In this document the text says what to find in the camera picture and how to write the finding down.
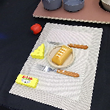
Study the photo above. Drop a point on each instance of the toy bread loaf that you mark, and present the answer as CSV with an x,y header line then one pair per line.
x,y
61,55

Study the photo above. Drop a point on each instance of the yellow toy cheese wedge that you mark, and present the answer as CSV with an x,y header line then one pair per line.
x,y
39,52

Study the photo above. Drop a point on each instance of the red toy tomato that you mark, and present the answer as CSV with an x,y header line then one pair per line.
x,y
36,28

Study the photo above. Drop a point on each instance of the round beige plate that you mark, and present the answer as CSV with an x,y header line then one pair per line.
x,y
67,62

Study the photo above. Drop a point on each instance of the white woven placemat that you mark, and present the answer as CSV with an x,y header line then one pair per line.
x,y
58,90

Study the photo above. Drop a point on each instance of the yellow butter box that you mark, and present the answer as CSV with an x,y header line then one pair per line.
x,y
27,81

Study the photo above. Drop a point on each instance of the grey toy saucepan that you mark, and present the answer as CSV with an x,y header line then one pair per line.
x,y
73,5

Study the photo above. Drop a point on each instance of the fork with wooden handle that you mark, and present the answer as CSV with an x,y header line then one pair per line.
x,y
59,71

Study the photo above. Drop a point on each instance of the knife with wooden handle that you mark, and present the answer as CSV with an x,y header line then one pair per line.
x,y
70,45

